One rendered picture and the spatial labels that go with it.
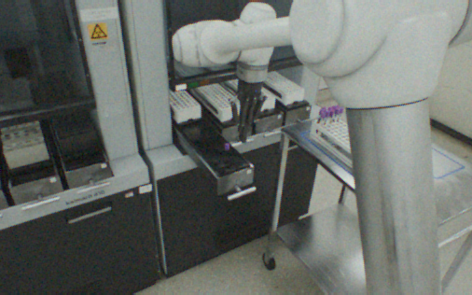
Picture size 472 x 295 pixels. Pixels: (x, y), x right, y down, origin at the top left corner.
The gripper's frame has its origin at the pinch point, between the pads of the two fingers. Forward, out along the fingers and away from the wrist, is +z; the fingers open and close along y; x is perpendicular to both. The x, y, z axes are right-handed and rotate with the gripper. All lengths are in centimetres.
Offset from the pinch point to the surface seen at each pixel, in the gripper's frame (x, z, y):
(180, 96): -36.2, 5.5, 10.0
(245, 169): 10.4, 6.8, 3.4
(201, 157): -1.4, 8.3, 14.2
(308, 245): 15, 58, -32
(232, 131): -14.9, 10.9, -4.0
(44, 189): -8, 14, 63
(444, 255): 34, 83, -114
